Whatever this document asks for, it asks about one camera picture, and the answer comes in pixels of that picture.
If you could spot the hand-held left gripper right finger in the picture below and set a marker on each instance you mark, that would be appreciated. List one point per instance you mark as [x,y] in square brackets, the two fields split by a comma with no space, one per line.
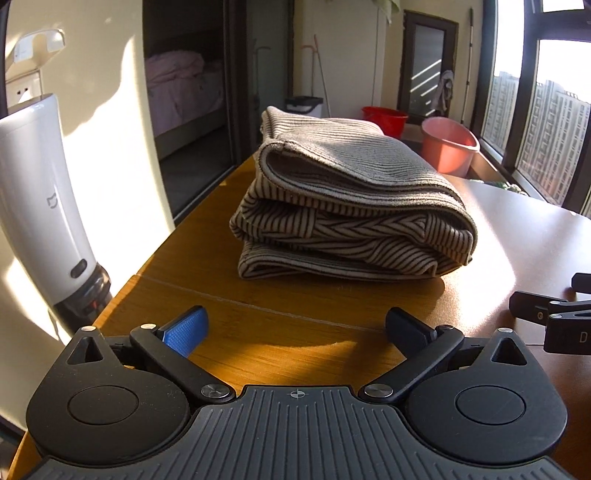
[404,327]

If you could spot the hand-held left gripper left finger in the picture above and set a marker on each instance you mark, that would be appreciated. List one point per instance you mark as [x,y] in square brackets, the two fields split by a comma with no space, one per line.
[184,330]

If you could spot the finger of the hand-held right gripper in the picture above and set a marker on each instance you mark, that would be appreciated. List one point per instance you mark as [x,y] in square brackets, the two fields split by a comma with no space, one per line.
[582,282]
[528,307]

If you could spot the beige striped knit garment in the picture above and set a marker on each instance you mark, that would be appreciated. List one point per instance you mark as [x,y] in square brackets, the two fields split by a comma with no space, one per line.
[351,184]

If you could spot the green plant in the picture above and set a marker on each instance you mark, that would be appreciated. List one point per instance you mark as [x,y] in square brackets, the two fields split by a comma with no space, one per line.
[505,187]

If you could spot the beige planter box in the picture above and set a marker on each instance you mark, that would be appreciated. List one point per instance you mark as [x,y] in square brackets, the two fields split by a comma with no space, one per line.
[485,170]

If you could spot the apartment buildings outside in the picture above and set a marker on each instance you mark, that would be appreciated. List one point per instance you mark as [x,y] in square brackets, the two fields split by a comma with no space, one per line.
[554,129]

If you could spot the pink plastic bucket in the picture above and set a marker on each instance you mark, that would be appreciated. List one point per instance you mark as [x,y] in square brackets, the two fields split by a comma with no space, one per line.
[445,152]

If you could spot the tall white floor appliance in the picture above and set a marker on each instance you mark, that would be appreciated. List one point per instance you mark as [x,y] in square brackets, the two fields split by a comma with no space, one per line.
[41,184]

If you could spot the red plastic bucket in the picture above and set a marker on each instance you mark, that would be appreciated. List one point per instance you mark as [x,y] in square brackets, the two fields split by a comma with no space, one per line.
[388,121]

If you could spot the hanging grey cloth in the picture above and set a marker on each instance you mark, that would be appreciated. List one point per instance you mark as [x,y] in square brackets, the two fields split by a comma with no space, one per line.
[444,92]

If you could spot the bed with pink blanket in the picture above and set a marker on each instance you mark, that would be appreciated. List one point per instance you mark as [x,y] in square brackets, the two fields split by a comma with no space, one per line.
[184,87]

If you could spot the white bin with black lid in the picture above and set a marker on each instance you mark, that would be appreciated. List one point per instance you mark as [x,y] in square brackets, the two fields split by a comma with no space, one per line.
[302,107]

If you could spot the white long pole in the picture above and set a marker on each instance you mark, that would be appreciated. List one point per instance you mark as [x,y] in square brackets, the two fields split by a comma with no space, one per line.
[469,60]

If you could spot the dark framed glass door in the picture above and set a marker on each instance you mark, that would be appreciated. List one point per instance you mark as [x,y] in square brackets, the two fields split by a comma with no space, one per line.
[427,55]

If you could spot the hanging pale green cloth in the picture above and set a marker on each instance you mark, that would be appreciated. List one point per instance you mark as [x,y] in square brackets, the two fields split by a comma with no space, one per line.
[388,10]

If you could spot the black window frame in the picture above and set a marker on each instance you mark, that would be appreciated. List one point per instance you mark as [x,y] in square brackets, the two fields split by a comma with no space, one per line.
[526,92]

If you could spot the white wall socket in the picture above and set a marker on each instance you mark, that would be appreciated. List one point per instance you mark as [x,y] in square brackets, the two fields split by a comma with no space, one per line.
[23,90]

